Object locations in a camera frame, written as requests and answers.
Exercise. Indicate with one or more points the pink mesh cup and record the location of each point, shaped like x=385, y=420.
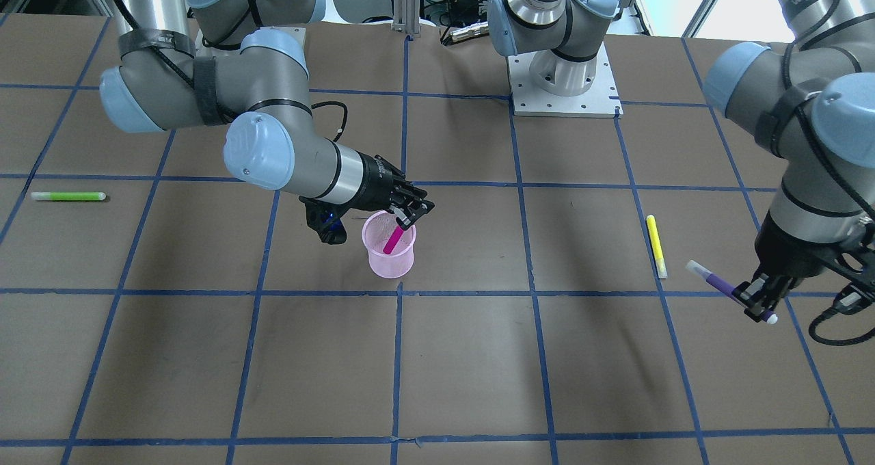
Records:
x=375, y=232

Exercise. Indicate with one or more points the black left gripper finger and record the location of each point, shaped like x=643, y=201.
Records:
x=753, y=294
x=778, y=288

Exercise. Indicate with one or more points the pink pen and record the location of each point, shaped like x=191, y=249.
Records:
x=393, y=240

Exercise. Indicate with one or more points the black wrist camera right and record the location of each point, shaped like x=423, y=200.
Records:
x=325, y=219

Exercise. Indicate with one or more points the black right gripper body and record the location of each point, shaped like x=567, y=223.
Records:
x=378, y=180

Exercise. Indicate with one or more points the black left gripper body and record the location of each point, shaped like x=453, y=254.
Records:
x=786, y=245

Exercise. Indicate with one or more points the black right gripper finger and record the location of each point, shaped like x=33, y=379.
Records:
x=410, y=212

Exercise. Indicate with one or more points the black power adapter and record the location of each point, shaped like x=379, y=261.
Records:
x=459, y=7

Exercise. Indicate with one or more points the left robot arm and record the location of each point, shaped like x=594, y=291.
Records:
x=811, y=105

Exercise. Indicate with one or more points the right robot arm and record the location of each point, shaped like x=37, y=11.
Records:
x=235, y=63

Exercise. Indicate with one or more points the yellow pen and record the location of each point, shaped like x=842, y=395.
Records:
x=656, y=245

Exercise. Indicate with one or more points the purple pen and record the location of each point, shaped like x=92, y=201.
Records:
x=714, y=281

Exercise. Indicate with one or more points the green pen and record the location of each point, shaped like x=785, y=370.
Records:
x=74, y=196

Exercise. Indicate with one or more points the aluminium frame post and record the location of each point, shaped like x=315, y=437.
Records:
x=406, y=17

